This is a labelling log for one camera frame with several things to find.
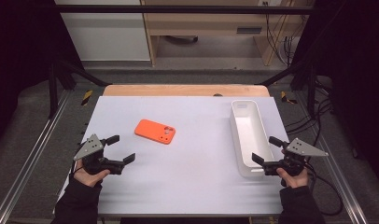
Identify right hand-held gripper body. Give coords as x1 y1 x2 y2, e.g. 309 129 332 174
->
261 137 330 177

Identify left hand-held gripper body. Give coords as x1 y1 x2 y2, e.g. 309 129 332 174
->
73 133 126 175

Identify white plastic bin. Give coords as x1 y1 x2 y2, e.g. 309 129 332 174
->
229 99 276 179

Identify orange phone case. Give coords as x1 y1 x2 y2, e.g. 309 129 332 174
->
133 119 176 146

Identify person's left hand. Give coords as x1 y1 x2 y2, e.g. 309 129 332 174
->
73 160 112 189

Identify person's right hand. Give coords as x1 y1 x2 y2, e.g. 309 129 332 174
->
275 148 310 189

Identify white table sheet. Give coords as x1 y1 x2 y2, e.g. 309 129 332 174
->
52 95 293 217

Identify wooden table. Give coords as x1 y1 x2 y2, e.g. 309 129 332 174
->
102 84 271 98

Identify white cabinet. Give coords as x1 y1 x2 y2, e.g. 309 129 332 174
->
54 0 151 63

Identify wooden desk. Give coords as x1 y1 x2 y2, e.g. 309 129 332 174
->
139 0 314 67

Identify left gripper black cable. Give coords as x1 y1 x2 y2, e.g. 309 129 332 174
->
70 160 86 176

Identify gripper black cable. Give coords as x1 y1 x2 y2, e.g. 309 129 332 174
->
70 160 86 176
304 161 344 217

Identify black floor cables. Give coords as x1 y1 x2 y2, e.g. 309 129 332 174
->
285 77 335 137

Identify metal floor rail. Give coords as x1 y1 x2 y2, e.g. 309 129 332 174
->
294 90 370 224
0 89 72 224

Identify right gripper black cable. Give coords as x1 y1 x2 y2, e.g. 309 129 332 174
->
304 161 344 217

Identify black frame strut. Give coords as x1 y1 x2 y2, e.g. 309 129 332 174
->
255 58 318 119
48 58 113 119

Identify black cables behind desk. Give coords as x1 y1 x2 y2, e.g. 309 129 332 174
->
263 1 302 67

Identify black horizontal frame bar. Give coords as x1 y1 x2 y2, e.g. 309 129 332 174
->
52 4 316 15

